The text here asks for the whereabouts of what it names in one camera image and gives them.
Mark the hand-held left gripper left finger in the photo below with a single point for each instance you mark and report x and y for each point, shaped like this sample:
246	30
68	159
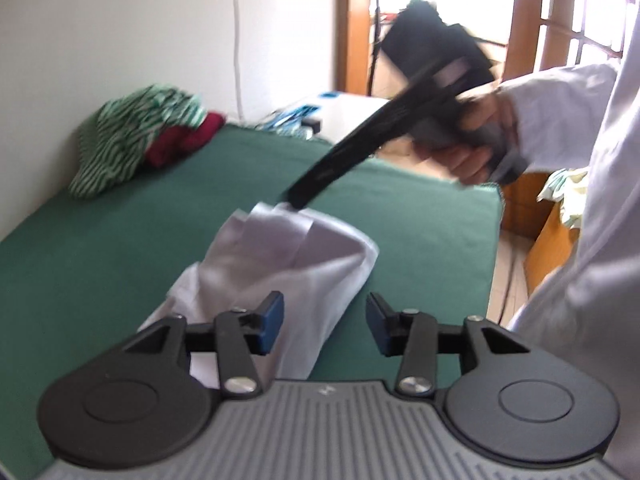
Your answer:
272	322

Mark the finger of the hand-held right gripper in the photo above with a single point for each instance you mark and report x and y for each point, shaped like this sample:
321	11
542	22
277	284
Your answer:
360	145

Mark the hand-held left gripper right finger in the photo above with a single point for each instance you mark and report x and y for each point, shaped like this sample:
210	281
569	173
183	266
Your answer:
377	325

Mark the white shirt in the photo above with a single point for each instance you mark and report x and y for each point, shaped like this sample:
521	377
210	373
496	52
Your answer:
280	260

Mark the person's right forearm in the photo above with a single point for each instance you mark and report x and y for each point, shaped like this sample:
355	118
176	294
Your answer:
560	115

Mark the person's right hand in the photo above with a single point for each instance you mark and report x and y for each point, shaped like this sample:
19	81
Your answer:
472	165

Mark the white box with blue print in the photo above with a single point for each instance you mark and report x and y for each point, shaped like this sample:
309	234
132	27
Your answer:
350	110

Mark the green blanket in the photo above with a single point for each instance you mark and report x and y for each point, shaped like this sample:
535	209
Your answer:
125	260

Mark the red knit cloth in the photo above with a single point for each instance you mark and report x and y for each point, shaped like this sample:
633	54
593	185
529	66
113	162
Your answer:
185	140

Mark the wooden cabinet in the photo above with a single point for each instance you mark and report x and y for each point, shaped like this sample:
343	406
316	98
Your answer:
550	250

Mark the pale green cloth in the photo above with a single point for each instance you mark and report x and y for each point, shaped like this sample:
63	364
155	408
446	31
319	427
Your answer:
570	195

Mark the person's white clothing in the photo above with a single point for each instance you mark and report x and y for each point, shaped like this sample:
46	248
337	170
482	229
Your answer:
600	285

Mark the green striped garment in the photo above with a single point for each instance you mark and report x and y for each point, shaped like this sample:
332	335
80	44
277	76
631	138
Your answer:
115	145

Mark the wooden door frame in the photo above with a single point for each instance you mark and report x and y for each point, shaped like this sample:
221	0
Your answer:
352	25

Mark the wooden window frame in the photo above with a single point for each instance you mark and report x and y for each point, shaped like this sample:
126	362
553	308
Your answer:
525	20

